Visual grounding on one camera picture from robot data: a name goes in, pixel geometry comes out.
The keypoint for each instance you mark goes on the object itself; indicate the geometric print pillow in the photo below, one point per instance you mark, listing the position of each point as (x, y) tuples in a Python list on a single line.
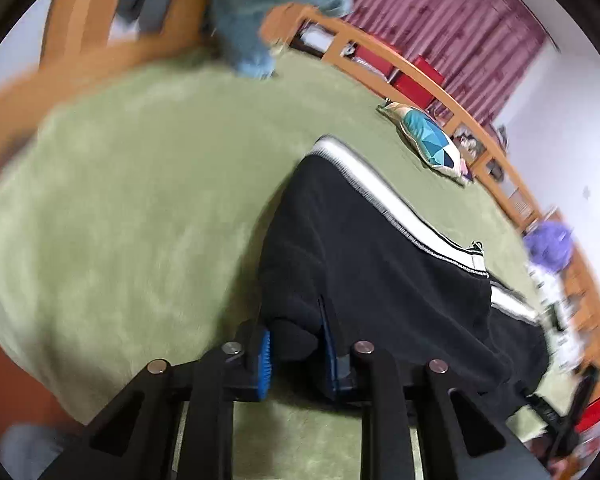
[(427, 135)]

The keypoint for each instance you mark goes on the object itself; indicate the black pants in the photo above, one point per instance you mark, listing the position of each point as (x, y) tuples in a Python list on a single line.
[(380, 285)]

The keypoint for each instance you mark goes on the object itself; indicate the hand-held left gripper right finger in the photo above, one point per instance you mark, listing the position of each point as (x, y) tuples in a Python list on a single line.
[(331, 360)]

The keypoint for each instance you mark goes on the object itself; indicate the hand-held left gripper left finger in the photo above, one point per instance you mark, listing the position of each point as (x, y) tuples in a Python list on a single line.
[(264, 362)]

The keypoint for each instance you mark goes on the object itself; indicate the green fleece blanket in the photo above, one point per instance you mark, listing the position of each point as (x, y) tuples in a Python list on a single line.
[(130, 210)]

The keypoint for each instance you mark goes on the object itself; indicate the purple plush toy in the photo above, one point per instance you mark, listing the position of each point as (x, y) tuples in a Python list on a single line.
[(550, 247)]

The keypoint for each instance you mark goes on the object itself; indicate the wooden bed frame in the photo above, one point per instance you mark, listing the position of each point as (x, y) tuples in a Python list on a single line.
[(130, 45)]

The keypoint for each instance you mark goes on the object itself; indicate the maroon striped curtain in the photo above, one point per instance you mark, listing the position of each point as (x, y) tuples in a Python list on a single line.
[(455, 20)]

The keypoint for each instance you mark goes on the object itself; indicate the red chair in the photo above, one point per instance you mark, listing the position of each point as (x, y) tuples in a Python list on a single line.
[(375, 65), (427, 77)]

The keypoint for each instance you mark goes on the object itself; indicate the white floral pillow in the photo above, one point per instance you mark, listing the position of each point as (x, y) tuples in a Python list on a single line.
[(555, 310)]

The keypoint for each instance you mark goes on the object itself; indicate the light blue fluffy blanket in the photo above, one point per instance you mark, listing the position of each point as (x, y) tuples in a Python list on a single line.
[(280, 10)]

